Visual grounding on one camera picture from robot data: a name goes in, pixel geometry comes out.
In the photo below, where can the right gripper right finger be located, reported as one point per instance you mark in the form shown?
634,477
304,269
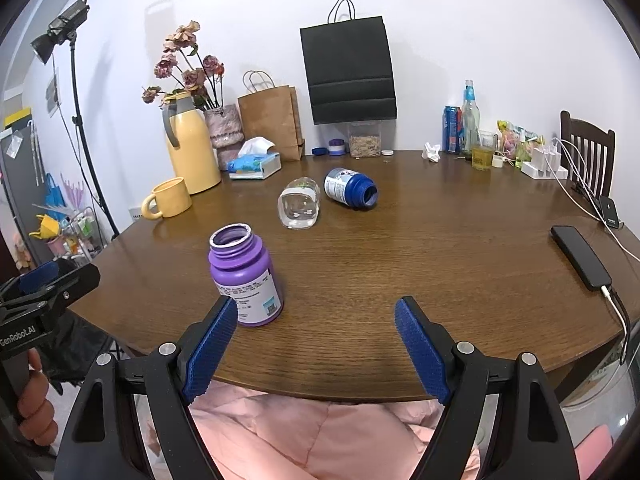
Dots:
529,439

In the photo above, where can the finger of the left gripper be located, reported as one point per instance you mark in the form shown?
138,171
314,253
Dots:
44,275
56,296

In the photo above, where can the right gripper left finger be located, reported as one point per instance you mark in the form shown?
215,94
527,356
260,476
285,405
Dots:
102,437

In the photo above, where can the purple supplement bottle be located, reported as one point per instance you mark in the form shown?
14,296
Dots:
241,267

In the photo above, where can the person's left hand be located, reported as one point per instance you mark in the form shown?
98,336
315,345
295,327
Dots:
38,424

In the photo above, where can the yellow ceramic mug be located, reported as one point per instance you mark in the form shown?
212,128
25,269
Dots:
167,200

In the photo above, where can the pink quilted jacket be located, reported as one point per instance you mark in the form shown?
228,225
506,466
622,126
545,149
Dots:
256,435

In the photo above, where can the yellow thermos jug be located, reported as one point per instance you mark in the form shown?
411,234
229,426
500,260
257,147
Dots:
191,153

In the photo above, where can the black smartphone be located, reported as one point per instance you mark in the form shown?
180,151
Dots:
580,254

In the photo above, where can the blue tissue box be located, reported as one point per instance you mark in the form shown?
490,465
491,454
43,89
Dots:
258,160

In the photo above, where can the pink vase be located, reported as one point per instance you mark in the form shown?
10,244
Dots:
225,132

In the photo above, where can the clear glass jar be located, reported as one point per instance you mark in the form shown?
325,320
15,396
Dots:
299,204

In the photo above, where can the dried pink roses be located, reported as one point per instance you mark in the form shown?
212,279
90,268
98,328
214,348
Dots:
200,76

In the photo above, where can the small black adapter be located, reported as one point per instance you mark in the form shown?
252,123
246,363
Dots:
609,212

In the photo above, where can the brown paper bag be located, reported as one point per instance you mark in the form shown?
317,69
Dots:
271,111

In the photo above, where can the black studio light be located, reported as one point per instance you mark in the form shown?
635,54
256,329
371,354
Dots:
62,28

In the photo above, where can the blue bottle lid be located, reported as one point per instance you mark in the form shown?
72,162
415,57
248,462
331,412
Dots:
319,151

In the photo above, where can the white charger hub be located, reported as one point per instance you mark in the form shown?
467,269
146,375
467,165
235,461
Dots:
544,164

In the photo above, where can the small purple white jar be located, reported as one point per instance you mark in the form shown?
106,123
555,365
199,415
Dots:
336,147

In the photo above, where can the blue supplement bottle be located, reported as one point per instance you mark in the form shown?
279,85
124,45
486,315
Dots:
351,188

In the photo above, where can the dark wooden chair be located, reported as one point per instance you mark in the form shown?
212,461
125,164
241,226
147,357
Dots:
591,153

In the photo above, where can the colourful snack bags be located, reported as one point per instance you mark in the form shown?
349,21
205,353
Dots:
516,144

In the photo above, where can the glass of yellow liquid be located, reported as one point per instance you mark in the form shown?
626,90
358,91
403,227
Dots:
483,150

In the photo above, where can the crumpled white tissue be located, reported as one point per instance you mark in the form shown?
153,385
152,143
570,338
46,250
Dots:
431,152

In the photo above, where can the clear oat container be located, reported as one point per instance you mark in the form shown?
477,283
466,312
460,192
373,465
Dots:
364,139

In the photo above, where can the blue drink can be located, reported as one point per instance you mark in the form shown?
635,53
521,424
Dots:
452,129

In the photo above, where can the clear glass bottle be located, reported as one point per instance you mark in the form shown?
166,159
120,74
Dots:
470,119

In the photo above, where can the black paper bag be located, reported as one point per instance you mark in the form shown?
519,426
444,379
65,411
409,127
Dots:
348,66

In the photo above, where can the wire storage rack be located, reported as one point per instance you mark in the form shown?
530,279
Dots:
65,220

